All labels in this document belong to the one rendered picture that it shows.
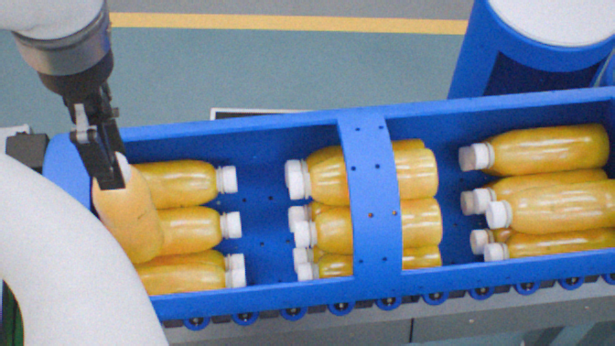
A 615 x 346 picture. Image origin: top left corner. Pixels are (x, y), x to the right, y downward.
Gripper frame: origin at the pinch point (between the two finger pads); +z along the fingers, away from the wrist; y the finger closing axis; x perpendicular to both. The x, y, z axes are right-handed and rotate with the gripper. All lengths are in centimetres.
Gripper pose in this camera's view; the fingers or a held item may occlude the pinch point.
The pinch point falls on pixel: (107, 156)
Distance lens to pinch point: 99.5
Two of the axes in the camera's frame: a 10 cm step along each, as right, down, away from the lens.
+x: -9.9, 1.0, -0.7
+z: -0.1, 5.0, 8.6
